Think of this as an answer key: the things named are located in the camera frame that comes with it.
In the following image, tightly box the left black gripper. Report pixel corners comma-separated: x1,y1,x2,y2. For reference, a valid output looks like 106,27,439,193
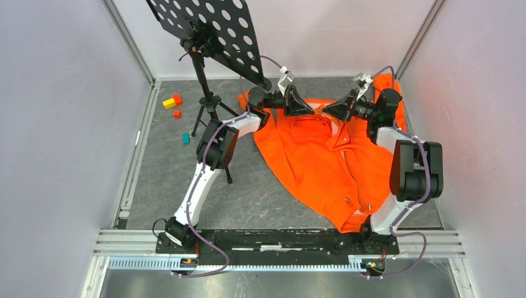
262,84,315,119

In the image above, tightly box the small red block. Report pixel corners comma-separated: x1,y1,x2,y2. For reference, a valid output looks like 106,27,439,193
173,110,182,119

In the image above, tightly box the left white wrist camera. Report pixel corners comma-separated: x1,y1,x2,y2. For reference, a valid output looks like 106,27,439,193
278,66,295,96

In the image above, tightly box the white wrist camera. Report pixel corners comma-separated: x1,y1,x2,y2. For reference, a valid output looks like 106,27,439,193
278,66,295,96
353,72,373,99

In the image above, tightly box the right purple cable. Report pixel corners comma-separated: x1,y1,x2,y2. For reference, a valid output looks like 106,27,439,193
365,65,432,281

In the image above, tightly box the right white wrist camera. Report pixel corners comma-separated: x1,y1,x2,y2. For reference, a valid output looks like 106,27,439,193
353,72,373,99

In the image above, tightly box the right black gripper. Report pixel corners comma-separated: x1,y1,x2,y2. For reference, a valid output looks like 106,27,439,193
322,89,378,124

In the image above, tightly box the red block on yellow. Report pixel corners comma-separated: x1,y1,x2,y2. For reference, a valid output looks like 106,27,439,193
172,94,182,106

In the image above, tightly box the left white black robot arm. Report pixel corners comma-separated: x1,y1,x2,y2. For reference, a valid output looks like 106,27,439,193
165,86,315,253

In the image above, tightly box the teal block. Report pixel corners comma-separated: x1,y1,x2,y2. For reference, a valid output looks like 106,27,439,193
182,132,190,145

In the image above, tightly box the grey slotted cable duct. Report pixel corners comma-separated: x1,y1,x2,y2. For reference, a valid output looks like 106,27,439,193
107,256,365,273

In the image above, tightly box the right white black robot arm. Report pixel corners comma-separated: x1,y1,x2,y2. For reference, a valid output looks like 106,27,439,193
322,88,444,253

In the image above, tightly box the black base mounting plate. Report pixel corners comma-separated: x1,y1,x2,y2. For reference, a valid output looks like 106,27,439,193
156,228,399,266

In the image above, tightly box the orange jacket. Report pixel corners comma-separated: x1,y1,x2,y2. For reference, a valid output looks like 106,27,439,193
254,99,393,233

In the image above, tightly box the black perforated music stand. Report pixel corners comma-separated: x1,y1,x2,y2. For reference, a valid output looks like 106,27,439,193
146,0,273,184

